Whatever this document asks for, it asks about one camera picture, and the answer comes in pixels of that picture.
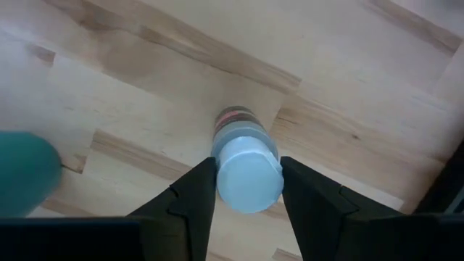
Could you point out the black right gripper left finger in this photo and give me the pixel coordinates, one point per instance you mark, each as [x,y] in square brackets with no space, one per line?
[181,217]

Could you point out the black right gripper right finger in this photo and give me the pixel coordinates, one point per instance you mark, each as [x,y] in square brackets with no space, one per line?
[319,224]

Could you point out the brown bottle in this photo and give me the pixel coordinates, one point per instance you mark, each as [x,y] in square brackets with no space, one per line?
[248,174]

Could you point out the teal plastic cup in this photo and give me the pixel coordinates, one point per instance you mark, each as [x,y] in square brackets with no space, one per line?
[25,174]

